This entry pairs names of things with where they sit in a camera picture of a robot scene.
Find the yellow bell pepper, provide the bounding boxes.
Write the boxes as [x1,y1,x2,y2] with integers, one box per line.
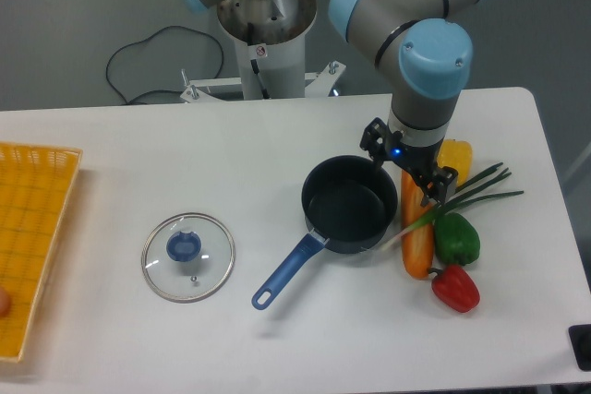
[437,139,473,185]

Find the dark blue saucepan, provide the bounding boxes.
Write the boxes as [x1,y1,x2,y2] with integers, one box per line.
[251,155,398,310]

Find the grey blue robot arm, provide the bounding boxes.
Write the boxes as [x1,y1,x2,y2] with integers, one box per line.
[184,0,482,203]

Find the orange baguette bread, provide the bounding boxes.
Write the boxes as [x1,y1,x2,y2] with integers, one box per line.
[401,171,435,280]

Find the black cable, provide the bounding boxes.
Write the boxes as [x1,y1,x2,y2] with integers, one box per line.
[105,25,225,106]

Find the black table grommet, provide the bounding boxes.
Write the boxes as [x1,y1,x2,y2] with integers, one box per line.
[568,324,591,372]

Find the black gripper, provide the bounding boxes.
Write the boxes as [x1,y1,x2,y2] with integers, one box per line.
[360,118,458,208]

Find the glass lid blue knob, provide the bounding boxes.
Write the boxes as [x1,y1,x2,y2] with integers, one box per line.
[140,212,235,304]

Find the yellow woven basket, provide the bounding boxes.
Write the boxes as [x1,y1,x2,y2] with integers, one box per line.
[1,142,83,363]

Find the green onion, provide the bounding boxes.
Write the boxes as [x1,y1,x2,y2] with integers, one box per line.
[378,162,525,250]

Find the red bell pepper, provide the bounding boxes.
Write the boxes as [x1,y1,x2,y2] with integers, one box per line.
[428,264,480,314]

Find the green bell pepper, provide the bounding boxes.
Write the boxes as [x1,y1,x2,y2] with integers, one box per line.
[434,213,481,266]

